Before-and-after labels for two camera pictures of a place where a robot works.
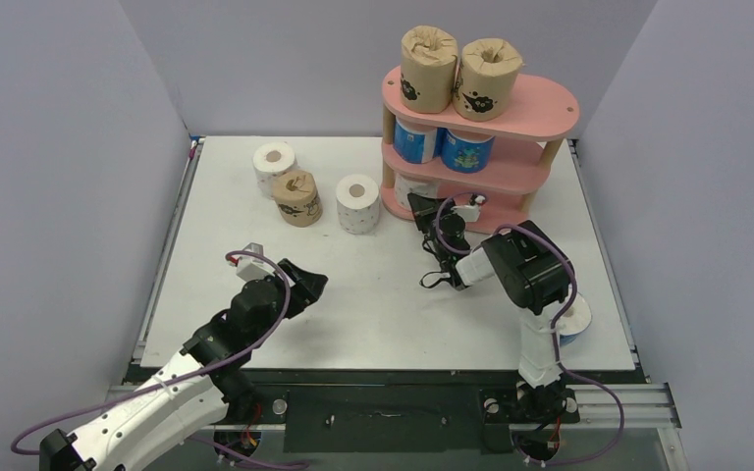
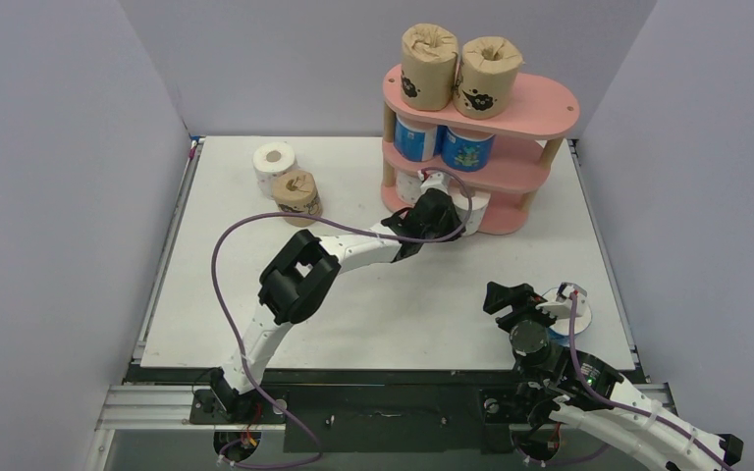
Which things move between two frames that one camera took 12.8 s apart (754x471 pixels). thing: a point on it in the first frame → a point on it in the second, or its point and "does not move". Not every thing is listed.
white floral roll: x=403 y=186 does not move
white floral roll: x=357 y=203 → x=479 y=204
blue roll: x=462 y=155 does not move
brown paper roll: x=489 y=68 does not move
